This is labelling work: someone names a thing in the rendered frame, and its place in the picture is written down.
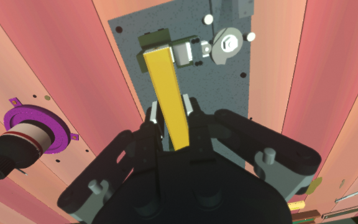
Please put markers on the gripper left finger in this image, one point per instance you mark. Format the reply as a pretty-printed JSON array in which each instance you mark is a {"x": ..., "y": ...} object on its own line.
[{"x": 129, "y": 146}]

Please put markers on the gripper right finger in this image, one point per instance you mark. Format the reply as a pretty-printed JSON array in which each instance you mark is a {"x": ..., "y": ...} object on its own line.
[{"x": 259, "y": 137}]

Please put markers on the yellow clamp lever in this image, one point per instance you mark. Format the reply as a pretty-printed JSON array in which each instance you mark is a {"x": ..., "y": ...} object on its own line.
[{"x": 166, "y": 93}]

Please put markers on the yellow block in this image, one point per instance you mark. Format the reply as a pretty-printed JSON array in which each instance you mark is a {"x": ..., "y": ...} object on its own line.
[{"x": 296, "y": 205}]

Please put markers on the brown block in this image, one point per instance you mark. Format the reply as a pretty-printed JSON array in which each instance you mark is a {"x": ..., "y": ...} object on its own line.
[{"x": 305, "y": 215}]

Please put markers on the white round knob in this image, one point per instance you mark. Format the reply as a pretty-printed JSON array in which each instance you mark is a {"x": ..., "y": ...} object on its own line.
[
  {"x": 250, "y": 36},
  {"x": 208, "y": 19}
]

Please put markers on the light grey clamp jaw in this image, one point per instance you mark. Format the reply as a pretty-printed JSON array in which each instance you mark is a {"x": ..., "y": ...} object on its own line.
[{"x": 182, "y": 53}]

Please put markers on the green clamp block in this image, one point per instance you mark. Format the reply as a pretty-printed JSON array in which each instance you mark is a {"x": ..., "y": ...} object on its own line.
[{"x": 154, "y": 38}]

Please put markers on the grey cam disc with bolt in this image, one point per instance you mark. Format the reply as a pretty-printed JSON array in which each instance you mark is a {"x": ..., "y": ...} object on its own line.
[{"x": 227, "y": 45}]

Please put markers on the small grey lug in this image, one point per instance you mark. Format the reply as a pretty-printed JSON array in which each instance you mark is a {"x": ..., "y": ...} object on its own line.
[{"x": 206, "y": 49}]

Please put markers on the black and white cylinder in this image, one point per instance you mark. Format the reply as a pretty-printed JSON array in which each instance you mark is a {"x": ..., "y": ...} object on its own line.
[{"x": 20, "y": 143}]

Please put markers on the purple round flange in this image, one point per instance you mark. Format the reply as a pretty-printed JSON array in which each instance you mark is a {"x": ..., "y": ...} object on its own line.
[{"x": 20, "y": 115}]

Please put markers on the grey speckled base plate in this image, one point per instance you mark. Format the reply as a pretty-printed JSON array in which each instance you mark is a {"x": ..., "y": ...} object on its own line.
[{"x": 219, "y": 90}]

